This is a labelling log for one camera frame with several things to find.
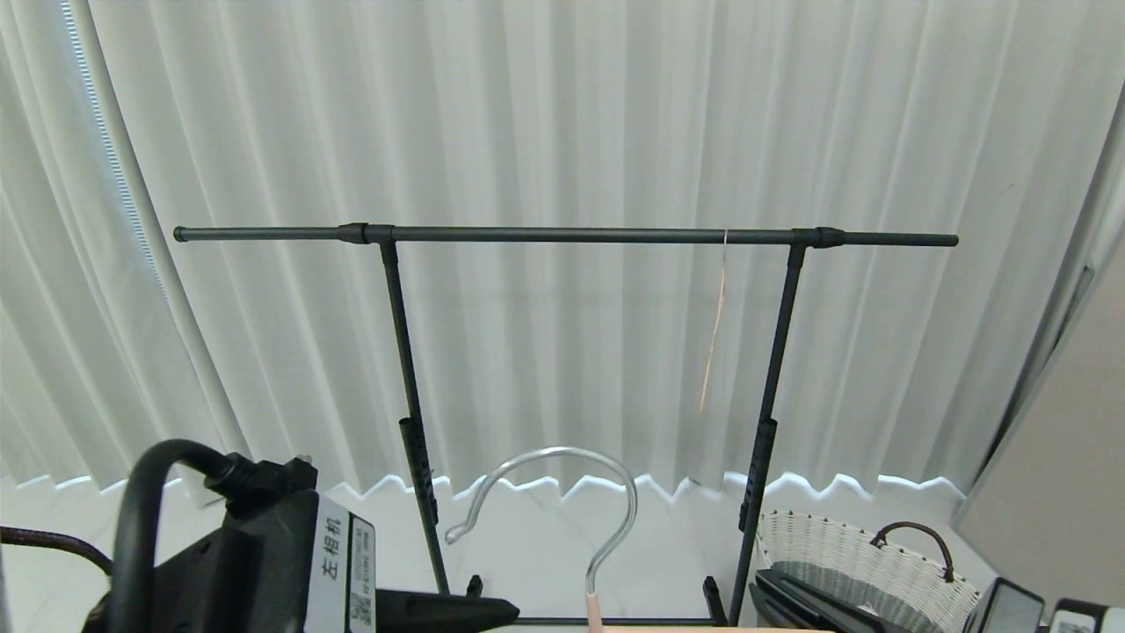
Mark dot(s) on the pink clothes hanger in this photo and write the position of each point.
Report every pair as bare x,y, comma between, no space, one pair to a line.
715,325
596,615

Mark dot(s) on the black clothes rack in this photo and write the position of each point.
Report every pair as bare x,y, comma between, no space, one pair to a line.
571,235

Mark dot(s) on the white laundry basket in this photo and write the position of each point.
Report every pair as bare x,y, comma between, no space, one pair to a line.
844,563

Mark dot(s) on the white curtain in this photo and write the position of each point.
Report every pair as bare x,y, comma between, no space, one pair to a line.
571,114

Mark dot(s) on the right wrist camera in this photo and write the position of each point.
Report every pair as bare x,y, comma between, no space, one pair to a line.
1011,611

